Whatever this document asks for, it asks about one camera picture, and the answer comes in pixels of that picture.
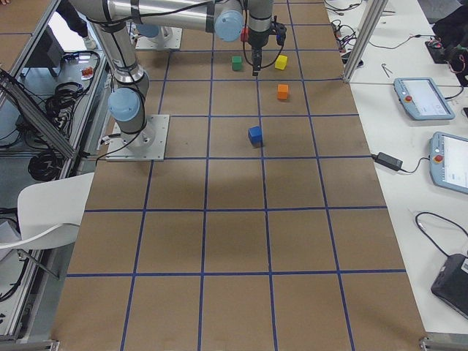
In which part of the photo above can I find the black gripper with block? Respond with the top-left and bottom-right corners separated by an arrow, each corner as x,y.
247,30 -> 270,76

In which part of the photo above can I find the red wooden block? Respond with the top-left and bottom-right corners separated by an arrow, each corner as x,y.
240,27 -> 249,42

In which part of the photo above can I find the silver robot arm holding block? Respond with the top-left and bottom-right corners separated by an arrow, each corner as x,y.
72,1 -> 285,158

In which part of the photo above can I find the green wooden block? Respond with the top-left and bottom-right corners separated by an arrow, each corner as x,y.
231,56 -> 243,72

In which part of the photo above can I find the yellow wooden block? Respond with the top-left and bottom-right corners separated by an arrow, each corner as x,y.
274,55 -> 288,70

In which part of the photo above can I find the orange wooden block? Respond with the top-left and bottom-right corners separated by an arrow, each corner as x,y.
277,84 -> 289,101

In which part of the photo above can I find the blue wooden block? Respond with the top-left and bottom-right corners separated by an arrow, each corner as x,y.
248,126 -> 263,147

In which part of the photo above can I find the metal allen key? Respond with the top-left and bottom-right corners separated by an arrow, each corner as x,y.
381,63 -> 391,78

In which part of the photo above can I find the black power adapter brick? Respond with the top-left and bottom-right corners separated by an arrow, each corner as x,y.
371,152 -> 403,171

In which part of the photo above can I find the upper teach pendant tablet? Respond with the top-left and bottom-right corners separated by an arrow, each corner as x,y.
393,78 -> 455,121

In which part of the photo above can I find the teach pendant tablet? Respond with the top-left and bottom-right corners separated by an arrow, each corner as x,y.
429,132 -> 468,194
393,78 -> 455,121

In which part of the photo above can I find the red snack packet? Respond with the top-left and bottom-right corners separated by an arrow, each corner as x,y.
81,67 -> 93,78

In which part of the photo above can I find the lower teach pendant tablet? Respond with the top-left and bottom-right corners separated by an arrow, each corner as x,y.
429,132 -> 468,194

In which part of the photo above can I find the white chair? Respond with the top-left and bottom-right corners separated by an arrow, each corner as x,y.
1,173 -> 94,250

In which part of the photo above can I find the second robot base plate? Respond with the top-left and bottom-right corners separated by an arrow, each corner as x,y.
133,26 -> 183,51

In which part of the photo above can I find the aluminium frame post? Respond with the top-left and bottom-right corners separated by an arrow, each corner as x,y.
342,0 -> 388,83

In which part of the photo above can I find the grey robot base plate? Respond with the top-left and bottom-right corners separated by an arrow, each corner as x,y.
105,114 -> 170,162

